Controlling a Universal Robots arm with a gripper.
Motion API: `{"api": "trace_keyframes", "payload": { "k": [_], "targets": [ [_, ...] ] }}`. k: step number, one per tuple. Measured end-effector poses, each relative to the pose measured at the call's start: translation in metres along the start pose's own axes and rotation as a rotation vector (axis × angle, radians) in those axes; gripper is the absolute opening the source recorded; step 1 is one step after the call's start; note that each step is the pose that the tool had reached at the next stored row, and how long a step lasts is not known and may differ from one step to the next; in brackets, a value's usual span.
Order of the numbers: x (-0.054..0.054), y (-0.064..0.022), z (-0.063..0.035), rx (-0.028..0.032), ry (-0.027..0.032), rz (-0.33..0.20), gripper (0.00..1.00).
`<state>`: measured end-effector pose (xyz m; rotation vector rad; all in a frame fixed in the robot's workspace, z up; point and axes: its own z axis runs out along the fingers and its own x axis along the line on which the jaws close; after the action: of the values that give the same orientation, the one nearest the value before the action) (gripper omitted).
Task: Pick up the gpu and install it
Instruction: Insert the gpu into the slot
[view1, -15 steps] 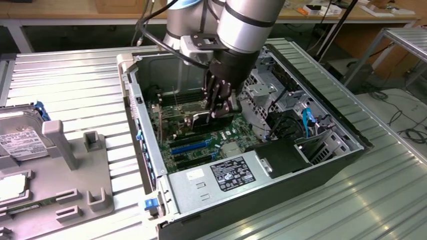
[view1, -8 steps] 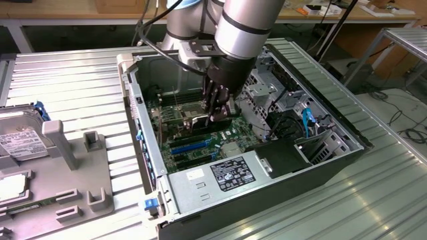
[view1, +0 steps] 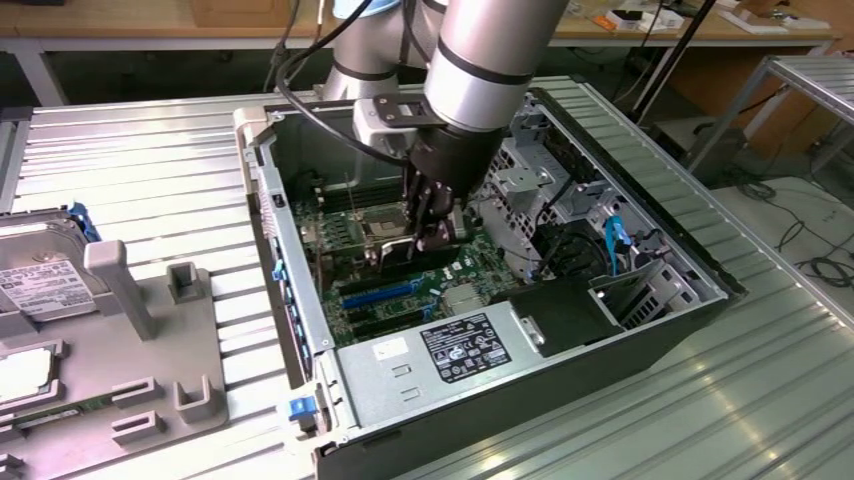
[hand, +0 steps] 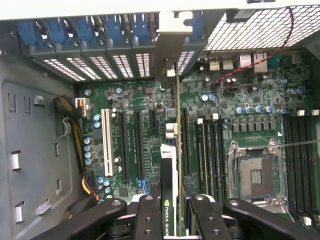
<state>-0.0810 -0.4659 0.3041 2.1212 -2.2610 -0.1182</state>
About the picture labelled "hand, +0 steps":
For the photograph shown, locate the black RAM slot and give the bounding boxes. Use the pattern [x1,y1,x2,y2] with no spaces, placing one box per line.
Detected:
[307,109,320,226]
[291,116,305,221]
[211,113,220,202]
[283,116,297,216]
[299,109,312,225]
[219,117,228,203]
[204,117,213,201]

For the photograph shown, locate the CPU socket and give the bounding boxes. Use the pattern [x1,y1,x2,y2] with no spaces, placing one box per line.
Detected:
[226,138,287,207]

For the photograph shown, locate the long black expansion slot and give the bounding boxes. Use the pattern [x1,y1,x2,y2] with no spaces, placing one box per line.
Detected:
[133,111,146,180]
[117,111,131,181]
[180,107,191,177]

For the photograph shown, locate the white expansion slot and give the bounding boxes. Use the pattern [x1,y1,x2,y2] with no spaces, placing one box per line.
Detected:
[100,108,114,178]

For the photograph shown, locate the short black expansion slot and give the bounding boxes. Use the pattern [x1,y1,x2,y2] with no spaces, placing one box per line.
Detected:
[149,109,160,130]

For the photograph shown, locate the thin metal locking lever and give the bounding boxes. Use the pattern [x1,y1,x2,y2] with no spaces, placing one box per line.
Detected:
[273,140,320,148]

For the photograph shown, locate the green motherboard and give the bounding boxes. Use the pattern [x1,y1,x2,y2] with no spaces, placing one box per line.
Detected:
[74,53,320,226]

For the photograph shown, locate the blue card retention clip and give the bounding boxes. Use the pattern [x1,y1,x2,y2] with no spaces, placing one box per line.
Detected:
[74,16,98,43]
[191,12,205,42]
[16,18,44,47]
[131,13,149,38]
[45,17,69,45]
[105,14,125,40]

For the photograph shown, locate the black open PC case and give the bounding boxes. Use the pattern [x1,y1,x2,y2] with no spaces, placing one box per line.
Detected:
[0,0,320,240]

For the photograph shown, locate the black yellow power wires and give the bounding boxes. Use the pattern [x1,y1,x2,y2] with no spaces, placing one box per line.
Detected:
[52,94,101,226]

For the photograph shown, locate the red black twisted wire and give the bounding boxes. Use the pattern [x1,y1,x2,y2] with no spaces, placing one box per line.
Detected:
[213,7,296,85]

